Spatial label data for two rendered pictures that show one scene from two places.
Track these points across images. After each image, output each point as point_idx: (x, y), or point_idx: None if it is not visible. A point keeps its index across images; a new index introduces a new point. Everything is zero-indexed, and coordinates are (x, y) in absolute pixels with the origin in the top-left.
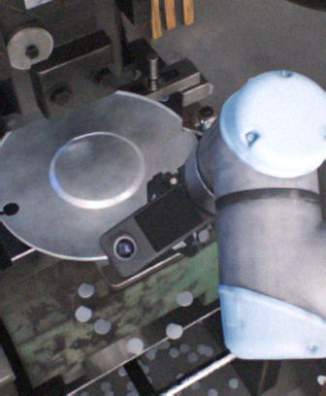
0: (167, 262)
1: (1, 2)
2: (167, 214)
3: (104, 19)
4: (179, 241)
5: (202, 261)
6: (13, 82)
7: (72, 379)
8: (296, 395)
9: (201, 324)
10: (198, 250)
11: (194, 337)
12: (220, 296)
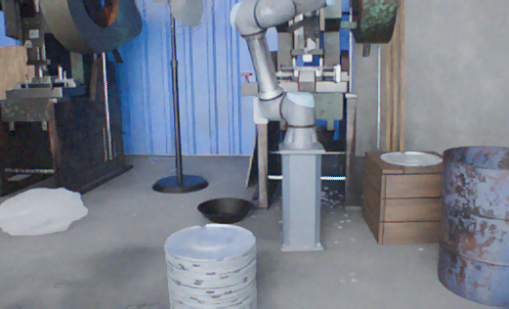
0: (308, 69)
1: (296, 20)
2: (298, 22)
3: None
4: (298, 24)
5: (325, 100)
6: (294, 39)
7: (281, 128)
8: (360, 212)
9: (341, 198)
10: (304, 35)
11: (336, 199)
12: None
